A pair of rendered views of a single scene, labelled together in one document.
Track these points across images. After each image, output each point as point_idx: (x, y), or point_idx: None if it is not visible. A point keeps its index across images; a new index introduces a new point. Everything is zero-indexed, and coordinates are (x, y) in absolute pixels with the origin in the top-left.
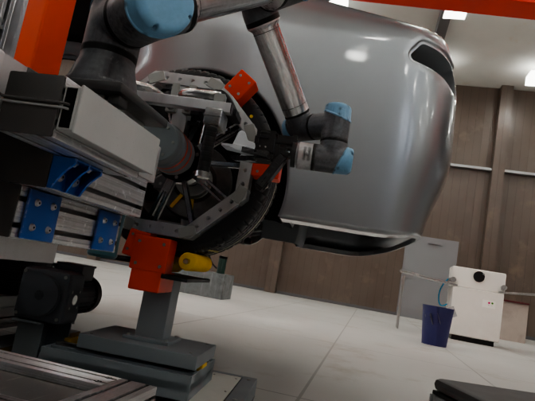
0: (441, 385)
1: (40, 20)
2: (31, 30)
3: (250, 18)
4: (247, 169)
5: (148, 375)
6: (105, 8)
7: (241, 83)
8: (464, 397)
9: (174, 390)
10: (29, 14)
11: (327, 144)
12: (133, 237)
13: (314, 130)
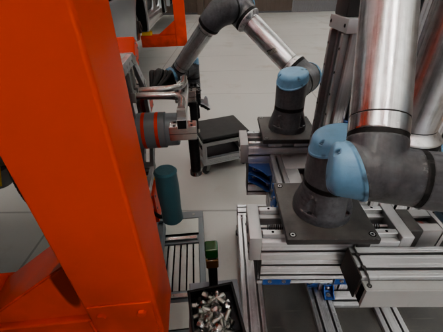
0: (207, 139)
1: (124, 74)
2: (126, 99)
3: (219, 29)
4: (150, 110)
5: (163, 240)
6: (312, 87)
7: (136, 49)
8: (220, 137)
9: (165, 231)
10: (116, 72)
11: (199, 81)
12: (151, 199)
13: (190, 75)
